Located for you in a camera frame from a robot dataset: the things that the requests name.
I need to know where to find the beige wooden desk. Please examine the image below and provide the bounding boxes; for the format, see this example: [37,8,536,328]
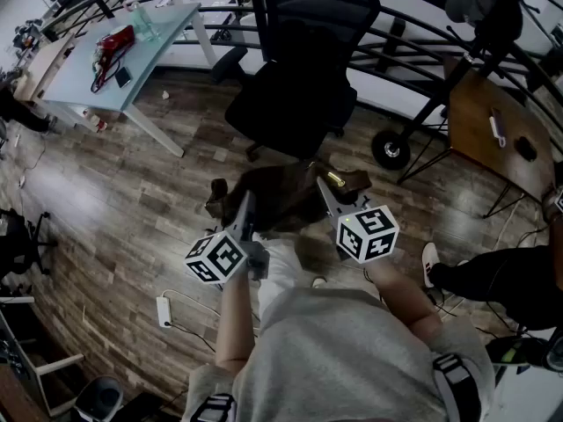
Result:
[12,33,77,103]

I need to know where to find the black mesh office chair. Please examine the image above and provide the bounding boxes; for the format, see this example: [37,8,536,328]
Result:
[209,0,382,162]

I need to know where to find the small black object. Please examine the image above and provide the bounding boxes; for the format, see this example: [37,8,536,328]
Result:
[515,136,538,162]

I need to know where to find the person's left forearm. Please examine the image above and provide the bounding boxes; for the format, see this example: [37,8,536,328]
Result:
[215,273,261,374]

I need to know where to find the white handheld device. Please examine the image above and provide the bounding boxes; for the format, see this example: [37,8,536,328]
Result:
[488,107,508,148]

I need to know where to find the person's legs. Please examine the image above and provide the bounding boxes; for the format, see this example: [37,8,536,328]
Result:
[252,230,329,320]

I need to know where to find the black swivel chair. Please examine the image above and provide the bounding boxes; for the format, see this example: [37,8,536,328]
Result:
[0,207,58,280]

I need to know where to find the black coat rack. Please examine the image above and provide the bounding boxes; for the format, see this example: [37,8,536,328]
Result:
[371,0,563,171]

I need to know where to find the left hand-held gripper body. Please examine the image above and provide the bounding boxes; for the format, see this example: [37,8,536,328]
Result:
[183,229,270,286]

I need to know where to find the pale blue table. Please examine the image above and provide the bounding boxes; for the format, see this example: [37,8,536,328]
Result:
[33,1,216,158]

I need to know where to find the white desk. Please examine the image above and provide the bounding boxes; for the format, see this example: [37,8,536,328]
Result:
[493,365,563,422]

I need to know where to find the black metal railing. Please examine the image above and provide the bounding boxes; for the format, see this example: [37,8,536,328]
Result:
[41,0,563,120]

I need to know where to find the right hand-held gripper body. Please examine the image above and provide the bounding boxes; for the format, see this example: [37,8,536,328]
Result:
[327,194,400,265]

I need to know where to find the white power strip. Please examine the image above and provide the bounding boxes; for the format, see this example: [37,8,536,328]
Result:
[156,295,173,329]

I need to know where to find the person's right forearm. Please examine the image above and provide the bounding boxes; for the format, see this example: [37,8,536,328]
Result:
[363,258,443,330]

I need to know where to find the black hanging bag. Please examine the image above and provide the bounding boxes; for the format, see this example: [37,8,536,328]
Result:
[481,0,524,43]

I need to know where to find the grey cap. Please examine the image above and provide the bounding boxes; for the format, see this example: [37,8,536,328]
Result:
[444,0,498,24]

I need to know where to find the white wooden shelf frame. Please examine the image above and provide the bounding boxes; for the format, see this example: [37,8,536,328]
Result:
[0,295,85,418]

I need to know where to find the grey waste bin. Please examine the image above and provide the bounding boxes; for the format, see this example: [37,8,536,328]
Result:
[72,375,124,422]

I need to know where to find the person's grey shirt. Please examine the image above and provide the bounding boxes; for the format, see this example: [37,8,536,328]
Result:
[182,287,497,422]

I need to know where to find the brown leather bag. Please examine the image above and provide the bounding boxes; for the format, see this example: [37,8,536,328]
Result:
[205,159,373,232]

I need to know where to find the wooden side table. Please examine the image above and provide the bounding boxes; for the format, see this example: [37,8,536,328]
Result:
[398,55,556,220]

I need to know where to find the red handbag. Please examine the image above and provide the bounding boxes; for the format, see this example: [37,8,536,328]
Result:
[90,24,137,95]

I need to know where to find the black white shoulder strap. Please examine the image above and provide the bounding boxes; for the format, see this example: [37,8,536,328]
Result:
[188,392,237,422]
[431,353,483,422]

